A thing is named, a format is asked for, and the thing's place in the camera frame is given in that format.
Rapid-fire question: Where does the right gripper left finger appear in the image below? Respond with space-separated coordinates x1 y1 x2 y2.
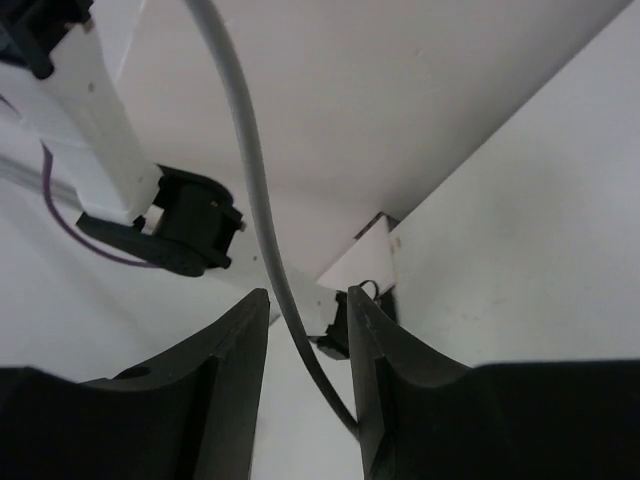
1 289 270 479

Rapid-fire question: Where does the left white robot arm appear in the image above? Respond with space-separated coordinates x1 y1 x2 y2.
1 1 243 277

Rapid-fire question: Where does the left metal rail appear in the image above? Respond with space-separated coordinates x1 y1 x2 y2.
1 156 82 211

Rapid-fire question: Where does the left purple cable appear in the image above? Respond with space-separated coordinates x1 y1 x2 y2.
0 94 161 271

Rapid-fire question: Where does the grey headphone cable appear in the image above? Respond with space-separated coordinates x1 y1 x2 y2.
184 0 360 441

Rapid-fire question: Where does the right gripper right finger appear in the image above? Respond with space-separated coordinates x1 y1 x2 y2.
347 287 639 479

